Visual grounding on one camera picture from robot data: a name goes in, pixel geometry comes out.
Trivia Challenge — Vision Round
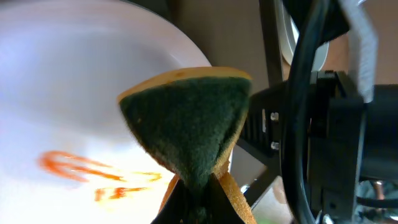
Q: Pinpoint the white plate front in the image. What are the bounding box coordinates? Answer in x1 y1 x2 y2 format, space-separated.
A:
276 0 330 72

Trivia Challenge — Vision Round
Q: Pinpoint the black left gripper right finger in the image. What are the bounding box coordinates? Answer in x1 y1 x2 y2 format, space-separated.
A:
206 174 244 224

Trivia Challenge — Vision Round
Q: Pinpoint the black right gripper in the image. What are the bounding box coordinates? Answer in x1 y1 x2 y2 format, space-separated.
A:
238 71 366 223

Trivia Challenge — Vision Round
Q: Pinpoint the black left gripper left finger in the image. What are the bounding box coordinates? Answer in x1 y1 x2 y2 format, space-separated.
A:
151 180 192 224

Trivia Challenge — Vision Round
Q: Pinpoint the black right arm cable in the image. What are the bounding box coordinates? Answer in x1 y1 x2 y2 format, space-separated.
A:
278 0 398 224

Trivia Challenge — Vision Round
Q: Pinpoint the yellow green sponge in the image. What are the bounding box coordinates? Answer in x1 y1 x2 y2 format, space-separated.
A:
118 67 254 223

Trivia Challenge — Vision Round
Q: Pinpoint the white plate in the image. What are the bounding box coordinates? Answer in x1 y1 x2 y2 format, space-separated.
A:
276 0 330 72
1 1 209 223

